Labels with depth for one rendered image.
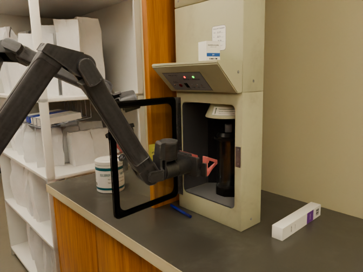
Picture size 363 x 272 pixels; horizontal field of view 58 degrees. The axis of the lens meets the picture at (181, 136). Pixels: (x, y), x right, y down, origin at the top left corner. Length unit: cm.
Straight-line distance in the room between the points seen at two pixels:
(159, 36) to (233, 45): 34
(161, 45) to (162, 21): 9
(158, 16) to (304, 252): 95
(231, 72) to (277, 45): 52
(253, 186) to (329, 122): 42
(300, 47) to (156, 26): 58
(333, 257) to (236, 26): 74
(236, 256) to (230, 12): 74
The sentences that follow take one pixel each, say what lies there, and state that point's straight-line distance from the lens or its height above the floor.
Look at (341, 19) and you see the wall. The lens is 139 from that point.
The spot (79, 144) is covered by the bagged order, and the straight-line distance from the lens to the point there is 216.
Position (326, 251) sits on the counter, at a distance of 114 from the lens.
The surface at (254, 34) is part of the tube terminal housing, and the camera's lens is 111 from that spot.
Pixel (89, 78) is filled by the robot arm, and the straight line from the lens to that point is 85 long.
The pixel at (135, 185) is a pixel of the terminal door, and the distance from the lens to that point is 119.
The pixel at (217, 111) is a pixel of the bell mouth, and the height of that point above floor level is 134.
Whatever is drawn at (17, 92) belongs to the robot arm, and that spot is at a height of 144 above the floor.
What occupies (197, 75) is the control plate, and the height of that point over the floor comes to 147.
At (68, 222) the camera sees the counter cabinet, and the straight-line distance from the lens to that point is 172.
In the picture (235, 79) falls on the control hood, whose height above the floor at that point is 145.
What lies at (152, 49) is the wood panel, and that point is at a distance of 128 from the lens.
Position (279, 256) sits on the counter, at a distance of 107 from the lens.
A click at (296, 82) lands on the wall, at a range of 146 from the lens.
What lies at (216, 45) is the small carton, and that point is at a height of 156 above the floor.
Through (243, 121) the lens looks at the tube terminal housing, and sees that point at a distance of 108.
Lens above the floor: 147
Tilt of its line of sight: 10 degrees down
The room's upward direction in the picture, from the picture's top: 1 degrees counter-clockwise
